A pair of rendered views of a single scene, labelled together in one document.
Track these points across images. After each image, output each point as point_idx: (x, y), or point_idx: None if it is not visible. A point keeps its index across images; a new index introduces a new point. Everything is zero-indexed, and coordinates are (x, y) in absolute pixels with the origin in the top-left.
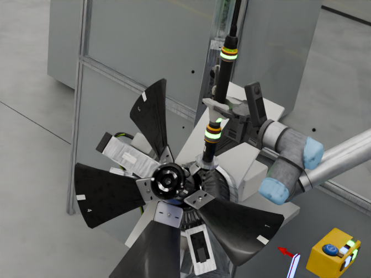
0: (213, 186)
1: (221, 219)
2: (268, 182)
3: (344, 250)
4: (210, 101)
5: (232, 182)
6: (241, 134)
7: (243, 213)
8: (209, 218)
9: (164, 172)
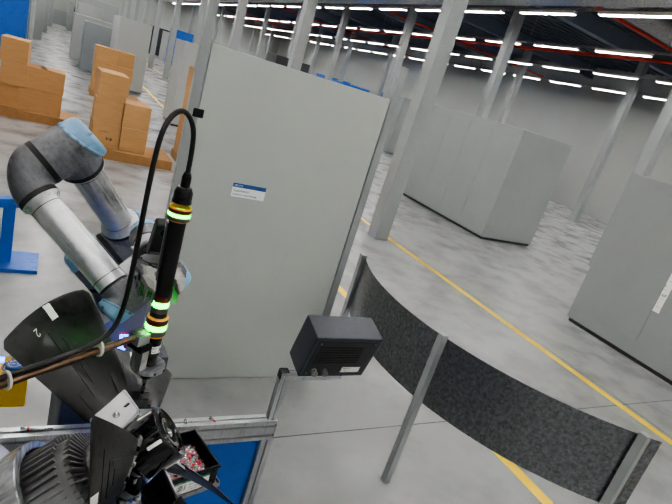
0: (81, 435)
1: (147, 387)
2: (186, 270)
3: (3, 357)
4: (182, 281)
5: (27, 442)
6: None
7: None
8: (156, 395)
9: (167, 434)
